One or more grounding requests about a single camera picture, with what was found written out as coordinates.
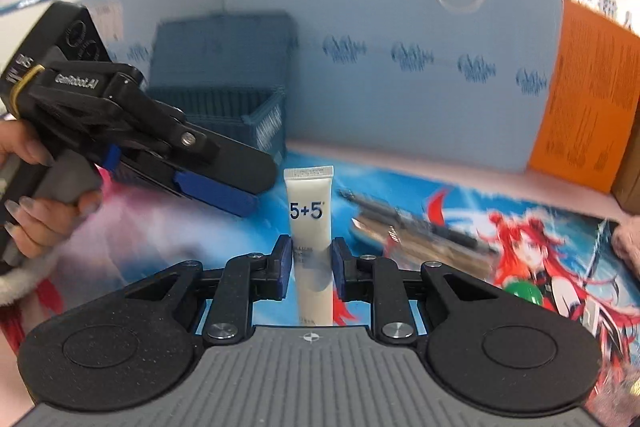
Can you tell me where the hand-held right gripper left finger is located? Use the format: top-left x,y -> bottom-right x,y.
122,234 -> 293,343

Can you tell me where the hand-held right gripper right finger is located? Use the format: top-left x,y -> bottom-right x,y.
331,237 -> 501,342

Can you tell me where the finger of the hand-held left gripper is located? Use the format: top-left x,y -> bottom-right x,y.
102,144 -> 261,218
107,74 -> 278,200

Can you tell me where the white cream tube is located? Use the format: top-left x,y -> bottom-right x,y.
284,165 -> 335,327

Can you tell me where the green plastic capsule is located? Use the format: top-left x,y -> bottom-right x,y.
502,279 -> 543,308

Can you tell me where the person's left hand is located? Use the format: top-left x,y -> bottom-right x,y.
0,119 -> 103,260

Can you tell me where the printed desk mat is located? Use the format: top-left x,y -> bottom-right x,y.
0,152 -> 640,408

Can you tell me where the dark pen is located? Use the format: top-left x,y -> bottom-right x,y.
337,188 -> 498,255

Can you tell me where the blue woven basket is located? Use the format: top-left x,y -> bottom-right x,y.
147,10 -> 301,158

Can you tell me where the light blue paper bag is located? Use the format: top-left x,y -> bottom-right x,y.
80,0 -> 566,172

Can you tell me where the orange box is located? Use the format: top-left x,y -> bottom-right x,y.
527,0 -> 640,195

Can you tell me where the brown cardboard box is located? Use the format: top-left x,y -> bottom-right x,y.
611,127 -> 640,210

